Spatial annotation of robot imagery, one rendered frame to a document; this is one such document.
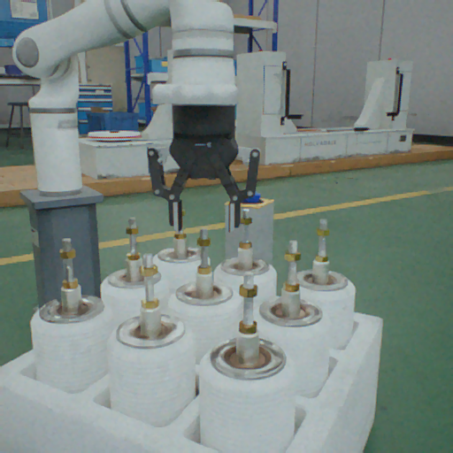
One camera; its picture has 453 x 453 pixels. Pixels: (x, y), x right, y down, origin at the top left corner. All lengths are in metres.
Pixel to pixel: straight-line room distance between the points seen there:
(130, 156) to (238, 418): 2.33
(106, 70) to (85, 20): 6.06
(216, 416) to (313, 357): 0.15
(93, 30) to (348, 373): 0.72
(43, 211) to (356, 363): 0.69
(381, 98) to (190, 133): 3.68
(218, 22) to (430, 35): 5.89
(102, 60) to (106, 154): 4.43
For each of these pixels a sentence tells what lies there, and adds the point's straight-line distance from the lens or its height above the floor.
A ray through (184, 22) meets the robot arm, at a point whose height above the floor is 0.58.
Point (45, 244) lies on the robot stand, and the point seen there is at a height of 0.20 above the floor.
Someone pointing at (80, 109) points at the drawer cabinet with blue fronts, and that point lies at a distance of 6.07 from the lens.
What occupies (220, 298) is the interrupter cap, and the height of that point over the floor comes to 0.25.
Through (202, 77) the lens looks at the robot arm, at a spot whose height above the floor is 0.52.
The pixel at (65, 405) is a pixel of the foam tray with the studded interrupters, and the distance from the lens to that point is 0.57.
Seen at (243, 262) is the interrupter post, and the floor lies 0.26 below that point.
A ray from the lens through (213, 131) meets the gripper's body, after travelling 0.54.
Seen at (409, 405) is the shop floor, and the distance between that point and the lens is 0.91.
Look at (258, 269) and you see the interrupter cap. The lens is 0.71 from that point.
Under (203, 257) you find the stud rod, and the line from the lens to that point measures 0.61.
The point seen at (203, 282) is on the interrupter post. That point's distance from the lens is 0.61.
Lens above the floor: 0.50
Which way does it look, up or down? 15 degrees down
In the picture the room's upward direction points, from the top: straight up
